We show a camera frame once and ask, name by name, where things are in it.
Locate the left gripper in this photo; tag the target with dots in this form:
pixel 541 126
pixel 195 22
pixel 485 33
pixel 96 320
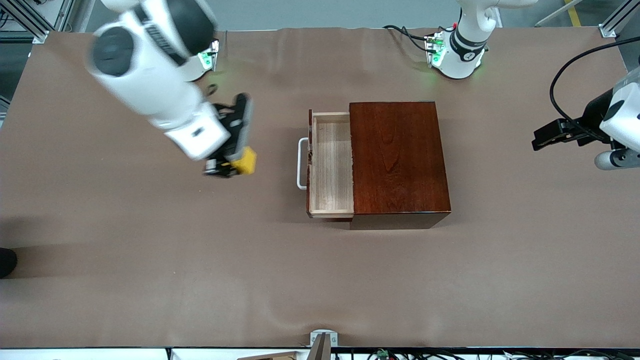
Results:
pixel 593 115

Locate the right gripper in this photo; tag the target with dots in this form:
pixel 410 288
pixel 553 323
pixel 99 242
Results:
pixel 234 131

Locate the yellow block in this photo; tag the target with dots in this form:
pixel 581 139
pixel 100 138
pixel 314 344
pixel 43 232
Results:
pixel 246 161

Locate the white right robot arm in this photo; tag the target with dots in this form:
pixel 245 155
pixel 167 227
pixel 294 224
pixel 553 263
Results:
pixel 145 75

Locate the brown table mat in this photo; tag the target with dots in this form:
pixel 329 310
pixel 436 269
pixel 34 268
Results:
pixel 250 275

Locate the dark brown wooden cabinet box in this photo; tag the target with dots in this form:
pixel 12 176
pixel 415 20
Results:
pixel 400 160

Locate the light wooden strip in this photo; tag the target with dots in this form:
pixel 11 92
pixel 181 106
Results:
pixel 275 356

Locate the black round knob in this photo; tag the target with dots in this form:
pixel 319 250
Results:
pixel 6 262

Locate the aluminium frame profile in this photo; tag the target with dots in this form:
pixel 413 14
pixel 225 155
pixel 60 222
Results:
pixel 612 22
pixel 35 27

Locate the grey metal camera bracket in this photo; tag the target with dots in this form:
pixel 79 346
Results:
pixel 320 345

